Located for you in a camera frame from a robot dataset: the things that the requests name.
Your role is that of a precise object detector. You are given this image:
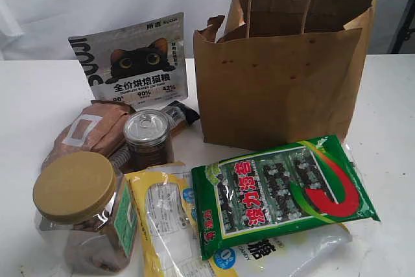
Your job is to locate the green seaweed snack package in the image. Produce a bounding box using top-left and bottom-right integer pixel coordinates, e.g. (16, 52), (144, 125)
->
(191, 135), (379, 260)

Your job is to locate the white cotton candy sugar bag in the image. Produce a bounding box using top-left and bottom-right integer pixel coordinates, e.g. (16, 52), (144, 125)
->
(126, 162), (351, 276)

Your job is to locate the brown paper bag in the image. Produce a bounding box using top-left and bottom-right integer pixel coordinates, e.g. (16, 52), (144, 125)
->
(193, 0), (376, 151)

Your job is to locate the black and orange snack bar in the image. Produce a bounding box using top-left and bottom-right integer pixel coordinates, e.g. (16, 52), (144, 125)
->
(161, 101), (200, 137)

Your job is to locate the clear can with pull-tab lid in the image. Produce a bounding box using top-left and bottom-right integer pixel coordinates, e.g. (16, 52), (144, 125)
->
(123, 109), (174, 171)

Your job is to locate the cat food pouch black cat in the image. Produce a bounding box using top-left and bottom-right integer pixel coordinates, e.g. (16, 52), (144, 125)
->
(68, 12), (188, 110)

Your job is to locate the brown paper-wrapped package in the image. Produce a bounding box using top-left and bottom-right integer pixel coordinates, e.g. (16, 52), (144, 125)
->
(41, 100), (136, 170)

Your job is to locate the plastic jar with gold lid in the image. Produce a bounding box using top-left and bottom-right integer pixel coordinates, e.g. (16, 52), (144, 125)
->
(32, 151), (137, 275)

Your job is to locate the black stand in background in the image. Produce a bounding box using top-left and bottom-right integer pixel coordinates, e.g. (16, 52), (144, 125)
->
(388, 0), (414, 54)

